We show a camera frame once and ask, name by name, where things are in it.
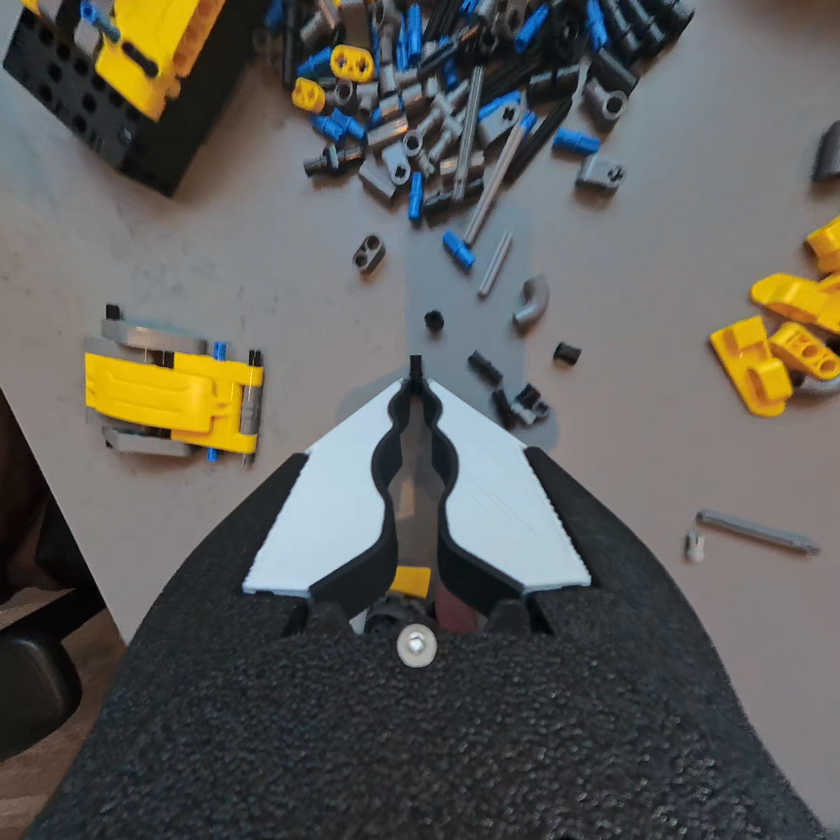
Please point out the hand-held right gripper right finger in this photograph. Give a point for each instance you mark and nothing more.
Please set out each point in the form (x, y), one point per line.
(512, 518)

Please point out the scattered black connector pieces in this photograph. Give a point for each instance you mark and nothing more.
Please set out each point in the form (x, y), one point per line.
(484, 367)

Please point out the grey desk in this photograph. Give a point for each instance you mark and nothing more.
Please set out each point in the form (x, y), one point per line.
(262, 262)

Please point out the grey curved pipe piece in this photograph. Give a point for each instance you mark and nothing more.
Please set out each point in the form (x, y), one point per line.
(535, 303)

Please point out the pile of small connector pieces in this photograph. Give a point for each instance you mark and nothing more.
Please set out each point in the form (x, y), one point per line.
(446, 98)

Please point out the small pale bush piece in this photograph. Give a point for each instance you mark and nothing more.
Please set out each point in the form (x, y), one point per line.
(695, 546)

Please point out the yellow grey brick assembly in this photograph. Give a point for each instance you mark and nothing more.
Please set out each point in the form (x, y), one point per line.
(170, 387)

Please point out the single small black pin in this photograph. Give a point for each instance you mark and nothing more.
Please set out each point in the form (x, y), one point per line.
(415, 373)

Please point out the blue pin connector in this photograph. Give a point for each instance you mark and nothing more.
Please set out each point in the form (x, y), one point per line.
(458, 249)

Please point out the short grey axle rod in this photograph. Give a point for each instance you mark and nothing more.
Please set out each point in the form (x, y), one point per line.
(495, 262)

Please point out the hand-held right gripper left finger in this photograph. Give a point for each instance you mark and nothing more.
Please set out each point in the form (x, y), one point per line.
(321, 518)

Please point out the grey two-hole connector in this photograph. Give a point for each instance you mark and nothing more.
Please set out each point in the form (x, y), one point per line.
(369, 253)

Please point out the black battery box yellow assembly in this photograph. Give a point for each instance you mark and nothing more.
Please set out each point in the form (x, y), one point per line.
(85, 105)

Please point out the long grey axle rod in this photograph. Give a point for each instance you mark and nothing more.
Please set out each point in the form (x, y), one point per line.
(758, 531)

